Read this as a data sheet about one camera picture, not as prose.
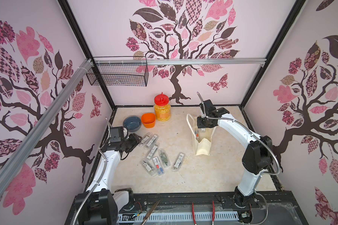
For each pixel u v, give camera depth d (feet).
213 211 2.28
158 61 3.03
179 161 2.86
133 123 3.48
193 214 2.31
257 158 1.61
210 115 2.11
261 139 1.62
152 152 3.01
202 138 3.20
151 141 3.19
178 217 2.29
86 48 2.72
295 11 2.30
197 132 3.06
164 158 2.94
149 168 2.79
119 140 2.07
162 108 3.33
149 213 2.30
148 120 3.54
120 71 3.11
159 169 2.80
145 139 3.20
